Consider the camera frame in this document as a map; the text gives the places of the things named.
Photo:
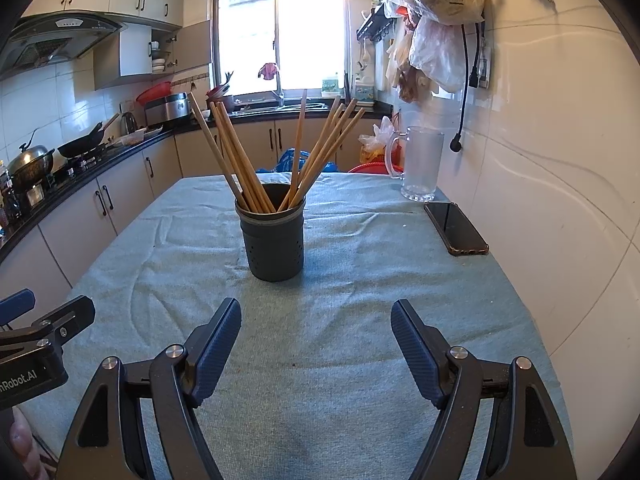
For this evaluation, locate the open shelf with bowls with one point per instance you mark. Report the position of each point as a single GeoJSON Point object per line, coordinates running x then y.
{"type": "Point", "coordinates": [157, 65]}

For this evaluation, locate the red plastic basin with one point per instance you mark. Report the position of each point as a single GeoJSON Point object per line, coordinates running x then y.
{"type": "Point", "coordinates": [152, 92]}

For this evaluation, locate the red pot with utensils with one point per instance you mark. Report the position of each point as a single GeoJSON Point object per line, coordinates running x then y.
{"type": "Point", "coordinates": [220, 100]}

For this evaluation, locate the blue plastic bag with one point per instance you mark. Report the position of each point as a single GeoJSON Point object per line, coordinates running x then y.
{"type": "Point", "coordinates": [287, 160]}

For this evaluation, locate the white plastic bag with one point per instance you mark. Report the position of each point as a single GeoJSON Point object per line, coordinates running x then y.
{"type": "Point", "coordinates": [440, 50]}

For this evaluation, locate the silver rice cooker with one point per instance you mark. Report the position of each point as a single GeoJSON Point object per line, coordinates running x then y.
{"type": "Point", "coordinates": [167, 110]}

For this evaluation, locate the white jug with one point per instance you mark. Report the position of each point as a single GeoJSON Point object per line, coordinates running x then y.
{"type": "Point", "coordinates": [364, 91]}

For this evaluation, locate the person's left hand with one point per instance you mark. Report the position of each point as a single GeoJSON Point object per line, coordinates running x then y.
{"type": "Point", "coordinates": [22, 440]}

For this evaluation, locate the dark grey chopstick holder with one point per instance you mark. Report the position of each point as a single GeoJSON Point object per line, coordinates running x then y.
{"type": "Point", "coordinates": [272, 245]}

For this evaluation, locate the black kitchen countertop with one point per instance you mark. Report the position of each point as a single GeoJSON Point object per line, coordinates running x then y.
{"type": "Point", "coordinates": [372, 110]}

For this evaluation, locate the range hood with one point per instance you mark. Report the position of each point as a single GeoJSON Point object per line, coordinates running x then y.
{"type": "Point", "coordinates": [50, 40]}

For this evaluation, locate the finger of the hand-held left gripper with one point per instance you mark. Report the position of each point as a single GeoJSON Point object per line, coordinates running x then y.
{"type": "Point", "coordinates": [70, 317]}
{"type": "Point", "coordinates": [17, 306]}

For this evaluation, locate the kitchen window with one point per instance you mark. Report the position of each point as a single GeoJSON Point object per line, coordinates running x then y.
{"type": "Point", "coordinates": [300, 35]}

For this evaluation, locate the gas stove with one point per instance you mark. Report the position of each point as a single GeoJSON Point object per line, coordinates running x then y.
{"type": "Point", "coordinates": [85, 164]}

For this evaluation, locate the clear glass mug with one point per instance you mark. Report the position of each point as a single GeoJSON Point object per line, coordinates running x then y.
{"type": "Point", "coordinates": [422, 165]}

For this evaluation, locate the steel wok with lid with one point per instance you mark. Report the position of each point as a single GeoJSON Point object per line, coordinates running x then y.
{"type": "Point", "coordinates": [30, 157]}

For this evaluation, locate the beige lower cabinets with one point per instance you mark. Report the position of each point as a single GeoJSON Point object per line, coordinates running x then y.
{"type": "Point", "coordinates": [125, 185]}

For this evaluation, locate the black frying pan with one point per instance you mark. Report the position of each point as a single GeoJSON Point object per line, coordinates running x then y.
{"type": "Point", "coordinates": [80, 147]}

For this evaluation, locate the smartphone in brown case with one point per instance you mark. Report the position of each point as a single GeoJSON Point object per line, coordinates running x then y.
{"type": "Point", "coordinates": [457, 230]}

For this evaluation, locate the red plastic basket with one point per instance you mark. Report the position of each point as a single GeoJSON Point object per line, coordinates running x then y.
{"type": "Point", "coordinates": [370, 168]}

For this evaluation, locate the metal kitchen faucet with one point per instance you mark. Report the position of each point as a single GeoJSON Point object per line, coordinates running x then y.
{"type": "Point", "coordinates": [279, 92]}

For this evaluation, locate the steel kettle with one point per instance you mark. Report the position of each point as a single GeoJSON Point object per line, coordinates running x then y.
{"type": "Point", "coordinates": [129, 122]}

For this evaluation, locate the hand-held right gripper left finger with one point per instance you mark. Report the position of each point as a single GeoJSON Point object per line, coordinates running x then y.
{"type": "Point", "coordinates": [217, 345]}

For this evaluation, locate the orange basket with bags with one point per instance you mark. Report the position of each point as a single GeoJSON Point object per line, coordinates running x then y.
{"type": "Point", "coordinates": [380, 135]}

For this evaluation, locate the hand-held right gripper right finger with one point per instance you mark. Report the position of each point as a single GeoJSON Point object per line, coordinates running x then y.
{"type": "Point", "coordinates": [415, 345]}

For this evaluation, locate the set of bamboo chopsticks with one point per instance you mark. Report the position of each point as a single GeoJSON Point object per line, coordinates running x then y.
{"type": "Point", "coordinates": [236, 160]}

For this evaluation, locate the pink cloth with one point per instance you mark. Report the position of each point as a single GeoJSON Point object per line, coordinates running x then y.
{"type": "Point", "coordinates": [269, 71]}

